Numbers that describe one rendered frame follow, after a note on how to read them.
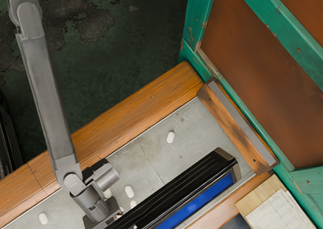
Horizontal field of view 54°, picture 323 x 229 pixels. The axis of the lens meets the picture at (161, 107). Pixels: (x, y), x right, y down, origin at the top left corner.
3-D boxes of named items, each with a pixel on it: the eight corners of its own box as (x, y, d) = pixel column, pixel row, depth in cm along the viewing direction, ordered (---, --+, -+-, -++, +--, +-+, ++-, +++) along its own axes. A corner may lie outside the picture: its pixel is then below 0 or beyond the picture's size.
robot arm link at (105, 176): (53, 166, 81) (60, 180, 73) (91, 138, 84) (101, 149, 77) (80, 197, 86) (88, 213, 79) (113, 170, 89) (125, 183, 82)
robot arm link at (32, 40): (6, 6, 69) (9, 4, 59) (33, 3, 71) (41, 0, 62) (54, 179, 82) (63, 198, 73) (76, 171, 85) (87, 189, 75)
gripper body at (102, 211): (122, 213, 84) (108, 195, 81) (90, 236, 82) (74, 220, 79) (116, 199, 90) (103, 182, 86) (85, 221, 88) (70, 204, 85)
